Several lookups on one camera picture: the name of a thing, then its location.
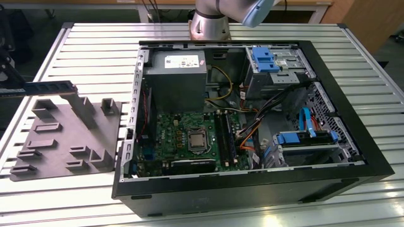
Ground blue RAM stick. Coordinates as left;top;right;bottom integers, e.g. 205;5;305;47
0;80;77;97

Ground black RAM slot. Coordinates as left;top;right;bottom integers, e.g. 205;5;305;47
213;111;223;166

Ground grey plastic parts rack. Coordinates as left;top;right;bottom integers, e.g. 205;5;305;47
8;92;124;182

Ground grey power supply unit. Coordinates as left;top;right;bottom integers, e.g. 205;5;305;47
143;51;209;113

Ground green motherboard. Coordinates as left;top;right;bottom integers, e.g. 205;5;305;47
135;111;253;177

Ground silver CPU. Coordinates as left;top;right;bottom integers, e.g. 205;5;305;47
188;132;208;149

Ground metal CPU socket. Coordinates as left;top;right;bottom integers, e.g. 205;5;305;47
185;127;212;156

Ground black graphics card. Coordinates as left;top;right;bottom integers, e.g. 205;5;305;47
163;158;219;175

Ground blue drive bay latch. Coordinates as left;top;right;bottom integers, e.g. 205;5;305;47
252;47;281;73

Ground black PC case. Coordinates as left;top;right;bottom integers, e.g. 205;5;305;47
111;40;396;217

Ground metal drive cage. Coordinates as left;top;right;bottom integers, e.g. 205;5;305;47
245;46;316;100

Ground hard disk in blue carrier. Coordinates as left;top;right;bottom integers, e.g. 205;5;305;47
273;131;340;148

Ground wooden cabinet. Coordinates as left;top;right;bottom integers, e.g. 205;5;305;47
321;0;404;57

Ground yellow and black power wire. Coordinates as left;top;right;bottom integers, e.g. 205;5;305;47
204;66;235;105

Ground orange wire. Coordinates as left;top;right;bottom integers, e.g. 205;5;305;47
239;132;261;152

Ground black wire bundle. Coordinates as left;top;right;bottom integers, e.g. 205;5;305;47
252;85;309;121

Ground blue flat data wire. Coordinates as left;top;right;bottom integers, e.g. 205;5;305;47
297;107;319;138

